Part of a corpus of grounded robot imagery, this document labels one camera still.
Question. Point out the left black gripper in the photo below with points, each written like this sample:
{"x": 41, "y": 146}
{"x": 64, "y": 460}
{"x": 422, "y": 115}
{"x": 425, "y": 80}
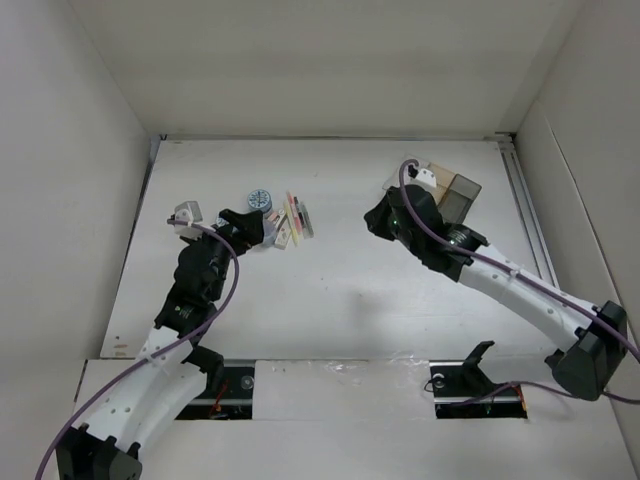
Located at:
{"x": 248, "y": 229}

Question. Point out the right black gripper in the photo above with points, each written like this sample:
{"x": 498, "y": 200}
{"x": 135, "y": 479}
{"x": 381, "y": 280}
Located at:
{"x": 375, "y": 217}

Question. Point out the blue label round tub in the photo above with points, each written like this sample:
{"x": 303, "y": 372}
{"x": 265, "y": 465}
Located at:
{"x": 260, "y": 200}

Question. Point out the clear tub of paperclips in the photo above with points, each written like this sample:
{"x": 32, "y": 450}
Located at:
{"x": 270, "y": 232}

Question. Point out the white staple box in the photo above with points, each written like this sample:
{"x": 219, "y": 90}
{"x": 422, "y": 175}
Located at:
{"x": 283, "y": 237}

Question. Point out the red pen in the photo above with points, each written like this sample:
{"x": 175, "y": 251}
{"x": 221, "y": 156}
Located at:
{"x": 300, "y": 215}

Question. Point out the grey pen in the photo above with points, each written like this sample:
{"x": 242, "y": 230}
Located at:
{"x": 307, "y": 228}

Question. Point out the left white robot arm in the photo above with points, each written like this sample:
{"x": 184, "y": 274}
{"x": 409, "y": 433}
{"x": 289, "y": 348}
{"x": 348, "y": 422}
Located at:
{"x": 172, "y": 368}

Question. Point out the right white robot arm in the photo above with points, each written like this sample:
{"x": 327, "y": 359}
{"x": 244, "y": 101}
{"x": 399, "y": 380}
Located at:
{"x": 591, "y": 341}

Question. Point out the grey plastic bin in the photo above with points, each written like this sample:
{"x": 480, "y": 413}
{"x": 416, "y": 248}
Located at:
{"x": 458, "y": 199}

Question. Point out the orange plastic bin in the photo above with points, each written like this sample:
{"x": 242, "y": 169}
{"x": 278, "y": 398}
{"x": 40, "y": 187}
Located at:
{"x": 444, "y": 178}

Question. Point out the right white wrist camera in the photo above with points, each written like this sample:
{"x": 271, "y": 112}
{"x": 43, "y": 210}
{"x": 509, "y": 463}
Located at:
{"x": 422, "y": 177}

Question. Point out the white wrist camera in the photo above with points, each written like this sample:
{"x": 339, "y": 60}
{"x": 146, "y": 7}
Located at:
{"x": 185, "y": 216}
{"x": 422, "y": 177}

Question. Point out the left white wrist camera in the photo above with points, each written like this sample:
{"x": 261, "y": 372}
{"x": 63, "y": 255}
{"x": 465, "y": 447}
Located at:
{"x": 185, "y": 216}

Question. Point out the aluminium side rail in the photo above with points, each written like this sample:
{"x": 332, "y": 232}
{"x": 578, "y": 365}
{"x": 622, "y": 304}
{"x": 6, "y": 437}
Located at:
{"x": 526, "y": 209}

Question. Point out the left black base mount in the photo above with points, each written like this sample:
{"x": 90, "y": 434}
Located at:
{"x": 228, "y": 394}

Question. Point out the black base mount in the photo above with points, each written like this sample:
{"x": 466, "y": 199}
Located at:
{"x": 461, "y": 390}
{"x": 228, "y": 394}

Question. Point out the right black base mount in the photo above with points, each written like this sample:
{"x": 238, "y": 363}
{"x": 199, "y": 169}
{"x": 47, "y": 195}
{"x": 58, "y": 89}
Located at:
{"x": 461, "y": 390}

